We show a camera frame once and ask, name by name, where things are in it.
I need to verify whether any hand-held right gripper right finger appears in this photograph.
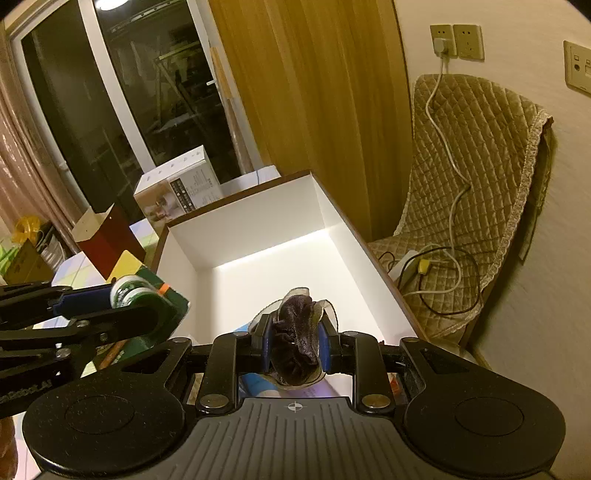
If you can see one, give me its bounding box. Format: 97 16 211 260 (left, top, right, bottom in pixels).
318 318 492 414

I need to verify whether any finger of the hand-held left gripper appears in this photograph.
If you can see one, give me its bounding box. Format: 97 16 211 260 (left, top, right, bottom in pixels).
0 282 116 324
0 295 171 365

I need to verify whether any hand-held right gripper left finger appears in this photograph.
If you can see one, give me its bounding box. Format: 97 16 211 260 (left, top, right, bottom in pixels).
121 314 274 414

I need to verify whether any blue and white tube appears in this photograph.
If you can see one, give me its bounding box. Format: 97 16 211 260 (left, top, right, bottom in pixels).
240 373 282 398

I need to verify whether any green foil packet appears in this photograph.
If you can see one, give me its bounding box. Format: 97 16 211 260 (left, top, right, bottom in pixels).
99 249 191 370

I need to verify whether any brown shoe box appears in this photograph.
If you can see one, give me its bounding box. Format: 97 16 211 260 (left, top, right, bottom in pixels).
150 170 421 402

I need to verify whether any dark red carton box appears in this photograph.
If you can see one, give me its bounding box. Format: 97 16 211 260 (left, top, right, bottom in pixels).
74 203 146 280

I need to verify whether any large cardboard box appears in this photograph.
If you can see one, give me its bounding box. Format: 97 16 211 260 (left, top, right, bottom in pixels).
4 240 51 284

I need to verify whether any yellow plastic bag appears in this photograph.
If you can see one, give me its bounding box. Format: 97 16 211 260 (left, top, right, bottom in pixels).
11 216 44 243

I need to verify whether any white power strip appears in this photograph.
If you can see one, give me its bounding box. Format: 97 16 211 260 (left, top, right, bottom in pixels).
388 251 458 289

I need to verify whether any beige curtain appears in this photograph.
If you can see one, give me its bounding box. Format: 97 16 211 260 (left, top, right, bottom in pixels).
0 37 88 259

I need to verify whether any white product box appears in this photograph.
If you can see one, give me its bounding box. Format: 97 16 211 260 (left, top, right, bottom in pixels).
134 145 222 227

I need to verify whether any glass sliding door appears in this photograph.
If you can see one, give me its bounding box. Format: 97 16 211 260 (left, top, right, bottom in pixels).
9 0 250 222

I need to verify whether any wooden door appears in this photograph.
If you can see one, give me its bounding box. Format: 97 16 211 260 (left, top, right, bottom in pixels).
208 0 414 241

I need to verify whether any black cable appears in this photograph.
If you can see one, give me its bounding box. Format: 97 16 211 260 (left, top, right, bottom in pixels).
383 247 483 317

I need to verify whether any white charger cable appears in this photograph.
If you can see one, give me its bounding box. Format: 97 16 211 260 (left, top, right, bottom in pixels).
425 39 472 296

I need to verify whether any wall outlet with plug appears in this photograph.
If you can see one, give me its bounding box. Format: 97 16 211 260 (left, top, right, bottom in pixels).
430 24 458 58

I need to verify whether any empty wall outlet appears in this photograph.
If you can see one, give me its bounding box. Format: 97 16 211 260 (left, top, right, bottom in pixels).
453 24 485 60

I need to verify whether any wall socket plate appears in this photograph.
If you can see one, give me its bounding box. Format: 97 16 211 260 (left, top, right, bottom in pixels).
563 41 591 95

